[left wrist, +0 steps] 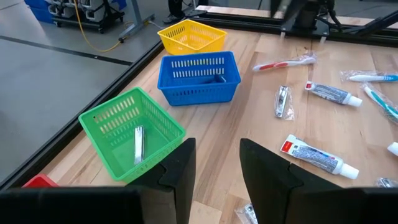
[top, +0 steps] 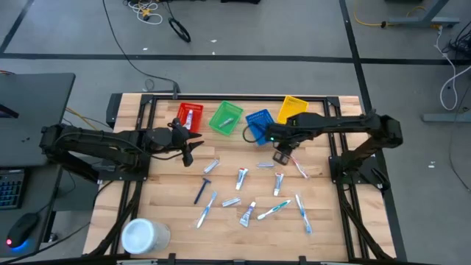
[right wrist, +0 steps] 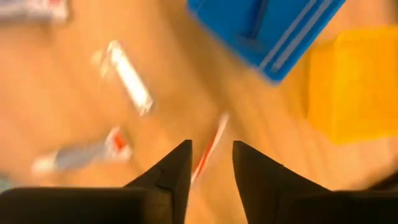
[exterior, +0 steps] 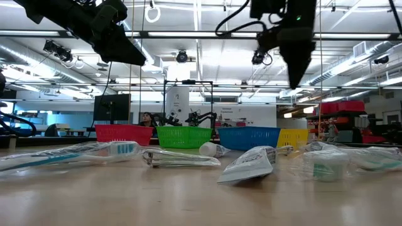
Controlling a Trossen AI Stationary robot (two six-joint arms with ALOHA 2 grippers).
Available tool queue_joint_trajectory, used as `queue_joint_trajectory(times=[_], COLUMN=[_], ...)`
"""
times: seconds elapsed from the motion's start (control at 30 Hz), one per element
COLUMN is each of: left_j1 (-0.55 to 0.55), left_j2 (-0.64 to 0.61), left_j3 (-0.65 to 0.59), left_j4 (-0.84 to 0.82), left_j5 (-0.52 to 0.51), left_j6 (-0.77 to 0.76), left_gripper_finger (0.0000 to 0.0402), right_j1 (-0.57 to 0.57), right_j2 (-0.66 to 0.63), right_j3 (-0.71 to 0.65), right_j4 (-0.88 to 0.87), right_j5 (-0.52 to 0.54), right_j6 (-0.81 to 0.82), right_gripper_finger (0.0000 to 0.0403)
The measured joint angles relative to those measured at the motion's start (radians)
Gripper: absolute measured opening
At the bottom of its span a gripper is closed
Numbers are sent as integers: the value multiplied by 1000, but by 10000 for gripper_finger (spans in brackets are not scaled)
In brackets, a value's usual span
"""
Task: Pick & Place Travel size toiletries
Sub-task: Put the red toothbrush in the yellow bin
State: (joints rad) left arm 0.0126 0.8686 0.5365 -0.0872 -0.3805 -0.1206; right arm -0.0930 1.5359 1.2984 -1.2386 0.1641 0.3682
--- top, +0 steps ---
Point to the grey desk leg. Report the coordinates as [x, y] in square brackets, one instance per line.
[423, 20]

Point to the black computer mouse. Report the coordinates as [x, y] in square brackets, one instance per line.
[22, 228]

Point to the grey desk foot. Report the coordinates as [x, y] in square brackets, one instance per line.
[449, 117]

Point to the red plastic basket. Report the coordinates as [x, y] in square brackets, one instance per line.
[182, 117]

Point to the black aluminium table frame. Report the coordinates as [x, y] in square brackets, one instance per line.
[239, 98]

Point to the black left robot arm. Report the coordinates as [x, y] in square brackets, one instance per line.
[110, 147]

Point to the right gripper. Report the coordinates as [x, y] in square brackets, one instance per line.
[285, 145]

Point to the green plastic basket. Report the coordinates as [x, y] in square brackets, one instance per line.
[221, 110]

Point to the dark blue razor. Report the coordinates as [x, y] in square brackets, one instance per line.
[202, 190]

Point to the blue plastic basket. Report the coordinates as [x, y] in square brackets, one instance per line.
[257, 117]

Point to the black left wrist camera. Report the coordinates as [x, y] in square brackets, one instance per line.
[177, 123]

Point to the black office desk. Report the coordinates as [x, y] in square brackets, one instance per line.
[40, 198]
[37, 121]

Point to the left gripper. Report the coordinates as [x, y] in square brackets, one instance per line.
[174, 140]

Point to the black backlit keyboard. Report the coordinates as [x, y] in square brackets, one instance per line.
[11, 189]

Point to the bagged blue white toothbrush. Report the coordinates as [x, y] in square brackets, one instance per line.
[303, 214]
[206, 210]

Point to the yellow plastic basket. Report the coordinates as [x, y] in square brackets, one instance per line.
[292, 105]

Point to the bagged red white toothbrush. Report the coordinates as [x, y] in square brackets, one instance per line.
[300, 168]

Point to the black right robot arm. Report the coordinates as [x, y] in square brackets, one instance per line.
[331, 125]

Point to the bagged teal white toothbrush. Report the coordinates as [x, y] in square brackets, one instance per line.
[274, 210]

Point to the small white toothpaste tube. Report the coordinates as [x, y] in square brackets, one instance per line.
[241, 178]
[278, 184]
[247, 215]
[188, 119]

